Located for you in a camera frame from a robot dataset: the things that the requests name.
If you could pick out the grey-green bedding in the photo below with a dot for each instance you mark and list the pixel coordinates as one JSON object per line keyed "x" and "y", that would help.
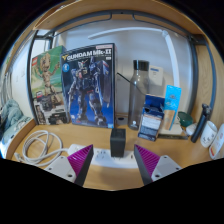
{"x": 11, "y": 115}

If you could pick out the green toy figure box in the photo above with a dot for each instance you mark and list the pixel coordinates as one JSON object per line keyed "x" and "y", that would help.
{"x": 46, "y": 83}

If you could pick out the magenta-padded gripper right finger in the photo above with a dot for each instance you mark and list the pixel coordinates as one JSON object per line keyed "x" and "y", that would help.
{"x": 150, "y": 160}

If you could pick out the blue robot model kit box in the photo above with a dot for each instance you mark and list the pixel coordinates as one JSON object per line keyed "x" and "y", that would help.
{"x": 88, "y": 86}

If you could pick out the white mug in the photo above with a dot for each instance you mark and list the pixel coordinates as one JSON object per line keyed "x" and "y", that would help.
{"x": 208, "y": 135}

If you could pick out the black charger block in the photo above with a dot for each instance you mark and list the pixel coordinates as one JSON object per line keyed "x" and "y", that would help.
{"x": 118, "y": 143}

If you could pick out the light blue card package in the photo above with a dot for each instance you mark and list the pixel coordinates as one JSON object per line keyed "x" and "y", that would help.
{"x": 171, "y": 103}

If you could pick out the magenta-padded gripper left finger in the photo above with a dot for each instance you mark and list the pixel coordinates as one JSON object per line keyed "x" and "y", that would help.
{"x": 79, "y": 160}

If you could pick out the dark green round lid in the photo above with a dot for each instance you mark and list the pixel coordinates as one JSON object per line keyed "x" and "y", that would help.
{"x": 185, "y": 119}

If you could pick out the white power strip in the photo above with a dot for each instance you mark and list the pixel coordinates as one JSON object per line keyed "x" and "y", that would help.
{"x": 101, "y": 157}

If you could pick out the white desk lamp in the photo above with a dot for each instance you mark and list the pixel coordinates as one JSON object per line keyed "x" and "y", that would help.
{"x": 133, "y": 30}

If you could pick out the grey metal desk frame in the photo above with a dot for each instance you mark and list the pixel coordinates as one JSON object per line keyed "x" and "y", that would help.
{"x": 194, "y": 66}

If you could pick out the small dark blue box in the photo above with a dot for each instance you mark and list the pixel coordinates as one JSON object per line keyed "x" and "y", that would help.
{"x": 150, "y": 123}

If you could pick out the black electric shaver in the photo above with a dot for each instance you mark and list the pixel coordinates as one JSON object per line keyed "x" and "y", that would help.
{"x": 200, "y": 125}

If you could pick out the dark transparent water bottle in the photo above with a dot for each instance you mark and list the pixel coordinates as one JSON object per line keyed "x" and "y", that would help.
{"x": 137, "y": 96}

